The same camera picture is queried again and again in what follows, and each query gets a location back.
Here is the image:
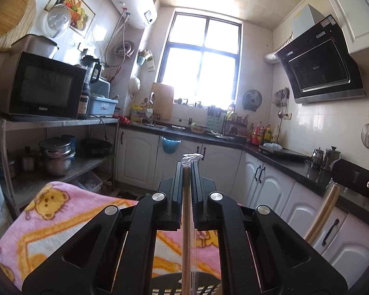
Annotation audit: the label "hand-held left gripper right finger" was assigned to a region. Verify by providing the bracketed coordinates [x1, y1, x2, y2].
[189, 161, 348, 295]

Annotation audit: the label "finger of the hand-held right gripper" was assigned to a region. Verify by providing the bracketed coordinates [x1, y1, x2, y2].
[332, 159, 369, 205]

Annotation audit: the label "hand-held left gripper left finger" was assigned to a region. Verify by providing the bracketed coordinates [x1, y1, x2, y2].
[22, 163, 185, 295]

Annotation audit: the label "wooden chopsticks pair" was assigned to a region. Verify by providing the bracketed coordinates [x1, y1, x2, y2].
[304, 182, 340, 244]
[181, 153, 203, 295]

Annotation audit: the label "black plastic utensil basket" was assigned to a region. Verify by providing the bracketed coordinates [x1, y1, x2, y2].
[152, 272, 222, 295]

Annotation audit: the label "hanging kitchen utensils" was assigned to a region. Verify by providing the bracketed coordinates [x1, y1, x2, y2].
[274, 87, 291, 120]

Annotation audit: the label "blue hanging bin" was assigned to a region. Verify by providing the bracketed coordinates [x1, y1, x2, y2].
[161, 136, 183, 155]

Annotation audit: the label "white base cabinet run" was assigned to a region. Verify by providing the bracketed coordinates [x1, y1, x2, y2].
[115, 127, 245, 197]
[243, 152, 369, 283]

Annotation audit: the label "black cooktop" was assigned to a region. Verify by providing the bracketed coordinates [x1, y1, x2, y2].
[258, 147, 310, 161]

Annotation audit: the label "pale green knife holder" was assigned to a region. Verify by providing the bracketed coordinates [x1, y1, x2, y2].
[207, 105, 227, 130]

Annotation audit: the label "red sauce bottle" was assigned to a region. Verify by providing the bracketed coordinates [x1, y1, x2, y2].
[252, 121, 264, 145]

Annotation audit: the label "clear plastic bag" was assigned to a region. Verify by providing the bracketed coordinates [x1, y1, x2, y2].
[262, 142, 284, 152]

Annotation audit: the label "dark wok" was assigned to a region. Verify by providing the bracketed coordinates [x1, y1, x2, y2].
[80, 138, 113, 158]

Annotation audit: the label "wooden cutting board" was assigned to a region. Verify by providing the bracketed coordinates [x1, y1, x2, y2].
[150, 82, 175, 121]

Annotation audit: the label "black range hood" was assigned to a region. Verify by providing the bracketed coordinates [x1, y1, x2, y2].
[274, 4, 367, 104]

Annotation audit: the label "blue plastic dish box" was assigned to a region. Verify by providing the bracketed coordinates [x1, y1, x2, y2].
[89, 78, 119, 117]

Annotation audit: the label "stainless steel pot stack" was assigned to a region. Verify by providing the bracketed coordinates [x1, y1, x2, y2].
[38, 137, 76, 177]

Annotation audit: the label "pink bear printed blanket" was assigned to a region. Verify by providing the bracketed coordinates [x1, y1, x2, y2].
[0, 181, 256, 292]

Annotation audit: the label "metal shelf rack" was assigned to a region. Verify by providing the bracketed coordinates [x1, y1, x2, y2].
[0, 117, 120, 209]

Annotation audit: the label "kitchen window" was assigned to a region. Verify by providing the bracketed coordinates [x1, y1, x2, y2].
[155, 11, 243, 106]

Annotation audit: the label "small steel pot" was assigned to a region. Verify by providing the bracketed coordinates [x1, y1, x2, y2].
[18, 146, 40, 173]

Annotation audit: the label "black blender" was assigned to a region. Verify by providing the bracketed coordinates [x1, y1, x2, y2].
[79, 55, 103, 120]

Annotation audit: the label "white upper cabinet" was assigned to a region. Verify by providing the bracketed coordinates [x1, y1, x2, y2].
[326, 0, 369, 56]

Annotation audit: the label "black microwave oven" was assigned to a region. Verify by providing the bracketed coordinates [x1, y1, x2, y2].
[0, 52, 87, 121]

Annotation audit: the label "white water heater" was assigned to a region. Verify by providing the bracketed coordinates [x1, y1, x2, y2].
[101, 0, 159, 30]

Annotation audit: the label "metal box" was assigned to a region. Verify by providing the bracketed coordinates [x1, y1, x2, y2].
[12, 34, 60, 59]

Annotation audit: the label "glass pot lid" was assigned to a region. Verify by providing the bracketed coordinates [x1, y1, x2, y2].
[46, 4, 72, 38]

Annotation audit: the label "round woven mat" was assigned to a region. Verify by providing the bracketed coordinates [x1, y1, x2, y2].
[0, 0, 37, 52]

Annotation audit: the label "round wall fan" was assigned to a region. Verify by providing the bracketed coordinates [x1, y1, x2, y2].
[242, 89, 262, 112]

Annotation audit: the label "teal wall holder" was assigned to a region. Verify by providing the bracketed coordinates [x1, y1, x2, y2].
[137, 50, 154, 71]

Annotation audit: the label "silver vent duct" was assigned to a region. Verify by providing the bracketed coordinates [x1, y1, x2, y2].
[264, 44, 283, 65]

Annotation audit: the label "coiled hose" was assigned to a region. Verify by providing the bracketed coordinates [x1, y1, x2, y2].
[114, 41, 136, 59]

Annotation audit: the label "fruit wall poster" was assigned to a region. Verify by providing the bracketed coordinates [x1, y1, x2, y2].
[45, 0, 96, 36]

